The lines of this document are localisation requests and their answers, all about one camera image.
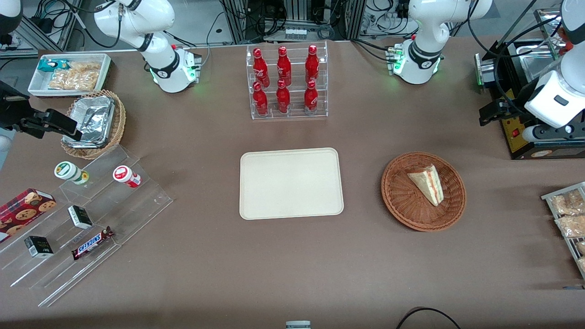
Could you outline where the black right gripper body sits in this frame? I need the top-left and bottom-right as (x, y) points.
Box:
(0, 82), (32, 131)

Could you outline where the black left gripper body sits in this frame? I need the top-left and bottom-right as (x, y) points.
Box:
(497, 101), (527, 120)

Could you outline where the triangular sandwich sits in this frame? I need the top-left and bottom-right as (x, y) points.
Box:
(407, 164), (445, 207)

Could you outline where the light wicker basket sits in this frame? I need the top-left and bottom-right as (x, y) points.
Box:
(61, 90), (127, 159)

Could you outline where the round brown wicker basket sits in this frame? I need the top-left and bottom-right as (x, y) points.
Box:
(381, 152), (467, 232)

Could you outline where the cream rectangular tray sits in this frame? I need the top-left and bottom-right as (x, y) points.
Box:
(239, 147), (344, 221)

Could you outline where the black food warmer machine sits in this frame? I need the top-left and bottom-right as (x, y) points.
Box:
(474, 7), (585, 160)

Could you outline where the aluminium foil container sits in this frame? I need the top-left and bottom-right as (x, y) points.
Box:
(63, 95), (116, 149)

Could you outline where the white rectangular snack bin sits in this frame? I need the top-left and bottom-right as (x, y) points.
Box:
(27, 53), (112, 98)

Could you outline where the silver metal box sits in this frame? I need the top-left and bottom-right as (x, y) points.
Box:
(474, 53), (496, 87)

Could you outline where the clear bag of chips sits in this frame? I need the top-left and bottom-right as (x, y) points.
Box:
(48, 62), (101, 91)

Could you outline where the green lid cup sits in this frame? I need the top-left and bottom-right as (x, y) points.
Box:
(54, 161), (90, 186)

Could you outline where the steel warmer pan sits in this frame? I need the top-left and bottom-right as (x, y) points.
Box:
(516, 45), (565, 85)

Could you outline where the teal snack packet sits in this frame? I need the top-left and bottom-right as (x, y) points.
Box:
(37, 58), (69, 73)

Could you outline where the red lid cup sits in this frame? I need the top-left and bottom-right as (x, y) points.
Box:
(113, 165), (142, 189)

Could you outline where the red tartan cookie box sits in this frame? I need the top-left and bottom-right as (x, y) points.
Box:
(0, 188), (57, 243)

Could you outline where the small black box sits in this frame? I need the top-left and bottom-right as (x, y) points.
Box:
(24, 236), (54, 259)
(68, 205), (93, 229)

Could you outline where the clear bag of pastry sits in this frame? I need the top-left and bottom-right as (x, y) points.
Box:
(555, 215), (585, 238)
(551, 190), (585, 215)

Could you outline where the clear acrylic step display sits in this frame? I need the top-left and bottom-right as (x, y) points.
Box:
(0, 144), (173, 308)

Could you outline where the Snickers chocolate bar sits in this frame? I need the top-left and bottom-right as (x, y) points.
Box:
(71, 226), (115, 261)

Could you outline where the red cola bottle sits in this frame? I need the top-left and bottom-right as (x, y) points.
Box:
(277, 46), (292, 86)
(253, 48), (270, 88)
(276, 80), (291, 114)
(304, 80), (319, 115)
(305, 44), (320, 84)
(252, 82), (269, 116)

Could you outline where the clear acrylic bottle rack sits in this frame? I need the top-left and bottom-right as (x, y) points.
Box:
(246, 41), (329, 120)

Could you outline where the wire rack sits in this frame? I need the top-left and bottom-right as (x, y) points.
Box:
(541, 182), (585, 279)

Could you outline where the black cable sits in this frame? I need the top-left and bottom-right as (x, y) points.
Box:
(395, 307), (462, 329)

